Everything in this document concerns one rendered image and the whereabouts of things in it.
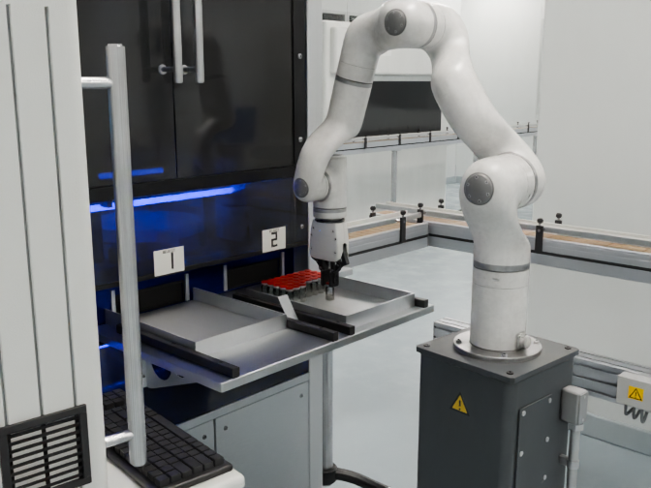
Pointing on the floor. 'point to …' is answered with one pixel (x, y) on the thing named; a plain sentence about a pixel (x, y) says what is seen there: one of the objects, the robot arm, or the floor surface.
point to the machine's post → (310, 228)
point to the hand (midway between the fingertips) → (329, 277)
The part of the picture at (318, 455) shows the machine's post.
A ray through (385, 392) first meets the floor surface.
